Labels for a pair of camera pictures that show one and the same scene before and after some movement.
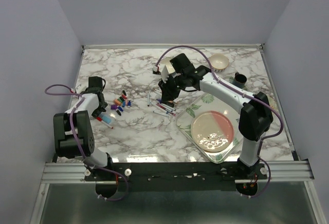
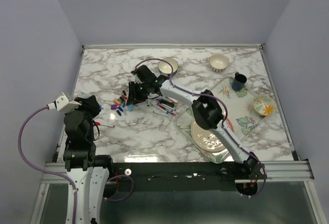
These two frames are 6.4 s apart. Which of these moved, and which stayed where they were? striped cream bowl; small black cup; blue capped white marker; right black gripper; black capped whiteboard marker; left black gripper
Moved: left black gripper; black capped whiteboard marker; right black gripper
Stayed: blue capped white marker; striped cream bowl; small black cup
